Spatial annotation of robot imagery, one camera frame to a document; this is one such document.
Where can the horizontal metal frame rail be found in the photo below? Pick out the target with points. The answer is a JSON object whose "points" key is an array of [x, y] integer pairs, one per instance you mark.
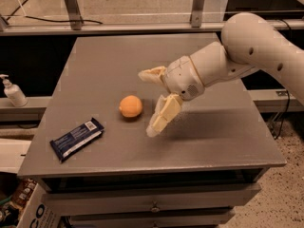
{"points": [[111, 29]]}

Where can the right metal frame post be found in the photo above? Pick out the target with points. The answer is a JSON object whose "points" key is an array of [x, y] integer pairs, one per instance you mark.
{"points": [[196, 13]]}

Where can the upper drawer knob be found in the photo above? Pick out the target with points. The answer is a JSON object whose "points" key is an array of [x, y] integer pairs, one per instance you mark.
{"points": [[155, 208]]}

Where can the blue rxbar blueberry wrapper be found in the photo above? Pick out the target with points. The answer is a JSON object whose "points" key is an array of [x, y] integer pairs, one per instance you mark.
{"points": [[74, 140]]}

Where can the metal frame post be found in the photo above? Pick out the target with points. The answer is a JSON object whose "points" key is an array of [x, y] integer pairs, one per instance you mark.
{"points": [[196, 13], [74, 15]]}

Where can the white pump lotion bottle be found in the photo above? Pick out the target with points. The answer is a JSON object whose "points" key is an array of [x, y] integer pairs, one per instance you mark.
{"points": [[13, 92]]}

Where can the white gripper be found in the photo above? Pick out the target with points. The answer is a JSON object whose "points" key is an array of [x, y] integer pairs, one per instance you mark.
{"points": [[181, 77]]}

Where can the orange ball fruit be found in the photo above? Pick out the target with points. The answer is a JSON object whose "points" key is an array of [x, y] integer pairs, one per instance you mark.
{"points": [[131, 106]]}

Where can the snack bag in box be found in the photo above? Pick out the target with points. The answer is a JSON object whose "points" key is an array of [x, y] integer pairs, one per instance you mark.
{"points": [[22, 194]]}

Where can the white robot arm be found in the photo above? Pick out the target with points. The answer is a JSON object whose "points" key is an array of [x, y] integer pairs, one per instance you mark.
{"points": [[248, 44]]}

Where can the white cardboard box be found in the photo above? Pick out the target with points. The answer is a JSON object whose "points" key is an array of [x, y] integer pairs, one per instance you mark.
{"points": [[36, 214]]}

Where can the left metal frame post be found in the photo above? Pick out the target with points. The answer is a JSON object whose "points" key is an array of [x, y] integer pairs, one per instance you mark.
{"points": [[74, 15]]}

